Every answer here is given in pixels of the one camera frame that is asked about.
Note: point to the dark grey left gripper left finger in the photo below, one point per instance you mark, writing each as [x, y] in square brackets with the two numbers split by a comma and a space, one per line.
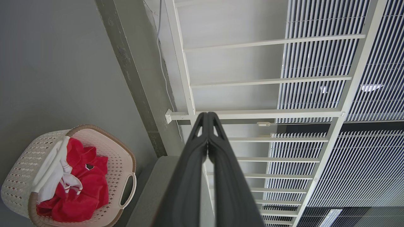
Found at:
[186, 176]

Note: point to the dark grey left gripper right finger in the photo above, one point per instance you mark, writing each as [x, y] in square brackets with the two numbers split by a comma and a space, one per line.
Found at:
[232, 183]

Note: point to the white slatted window blinds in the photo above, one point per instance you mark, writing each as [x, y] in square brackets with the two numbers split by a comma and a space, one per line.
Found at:
[363, 164]

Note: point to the grey fabric sofa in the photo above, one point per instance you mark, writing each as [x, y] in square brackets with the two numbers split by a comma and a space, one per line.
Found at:
[151, 195]

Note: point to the white garment with red trim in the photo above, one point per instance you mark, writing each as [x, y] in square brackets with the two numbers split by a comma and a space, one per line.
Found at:
[55, 176]

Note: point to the raised grey concrete ledge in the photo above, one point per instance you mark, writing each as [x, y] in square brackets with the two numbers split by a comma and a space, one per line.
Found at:
[139, 82]

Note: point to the white metal railing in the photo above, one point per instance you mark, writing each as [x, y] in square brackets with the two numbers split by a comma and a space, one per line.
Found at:
[189, 97]

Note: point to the white perforated plastic laundry basket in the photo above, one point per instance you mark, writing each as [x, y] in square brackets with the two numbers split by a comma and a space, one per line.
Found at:
[118, 164]

